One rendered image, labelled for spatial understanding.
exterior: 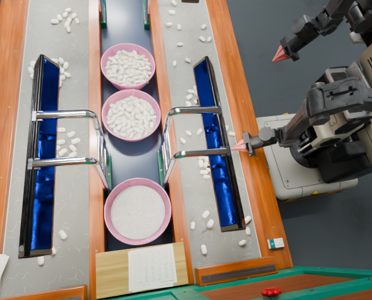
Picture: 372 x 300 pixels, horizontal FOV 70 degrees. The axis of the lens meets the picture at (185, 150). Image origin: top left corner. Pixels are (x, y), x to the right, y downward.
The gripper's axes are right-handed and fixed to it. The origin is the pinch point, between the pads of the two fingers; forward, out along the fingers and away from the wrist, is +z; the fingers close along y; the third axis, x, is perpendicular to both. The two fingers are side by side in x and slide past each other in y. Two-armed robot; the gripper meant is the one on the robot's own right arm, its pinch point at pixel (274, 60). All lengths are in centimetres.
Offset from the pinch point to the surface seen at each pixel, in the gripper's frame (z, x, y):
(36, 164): 31, -89, 40
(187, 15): 34, -10, -56
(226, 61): 25.3, 1.3, -19.4
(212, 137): 11, -40, 37
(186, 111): 11, -49, 28
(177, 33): 38, -18, -43
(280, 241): 24, -1, 74
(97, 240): 59, -64, 60
